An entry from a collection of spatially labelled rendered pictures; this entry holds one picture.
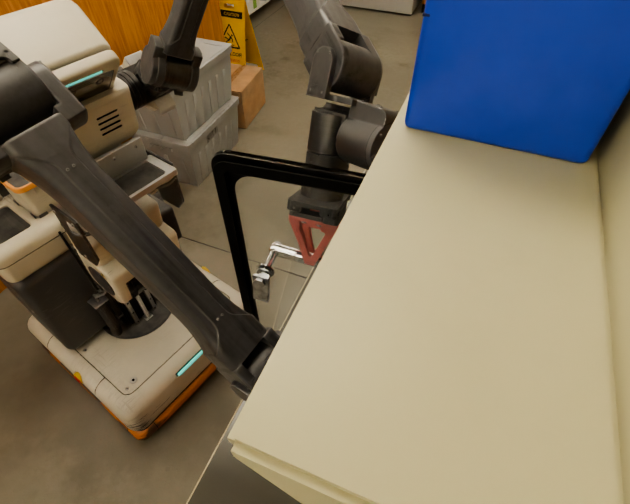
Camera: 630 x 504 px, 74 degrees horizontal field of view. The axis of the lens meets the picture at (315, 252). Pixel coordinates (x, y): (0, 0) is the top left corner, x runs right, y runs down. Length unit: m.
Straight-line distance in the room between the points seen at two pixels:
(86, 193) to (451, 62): 0.35
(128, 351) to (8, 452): 0.60
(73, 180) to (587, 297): 0.42
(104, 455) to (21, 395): 0.47
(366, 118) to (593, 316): 0.35
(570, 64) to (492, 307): 0.12
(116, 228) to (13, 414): 1.71
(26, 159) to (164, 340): 1.26
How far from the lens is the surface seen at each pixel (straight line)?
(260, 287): 0.57
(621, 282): 0.20
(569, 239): 0.22
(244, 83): 3.15
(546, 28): 0.23
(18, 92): 0.49
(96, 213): 0.46
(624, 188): 0.23
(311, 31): 0.56
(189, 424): 1.81
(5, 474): 2.02
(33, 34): 0.94
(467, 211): 0.21
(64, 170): 0.46
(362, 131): 0.47
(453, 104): 0.25
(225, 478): 0.74
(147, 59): 1.01
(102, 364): 1.70
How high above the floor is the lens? 1.64
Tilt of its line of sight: 48 degrees down
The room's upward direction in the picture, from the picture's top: straight up
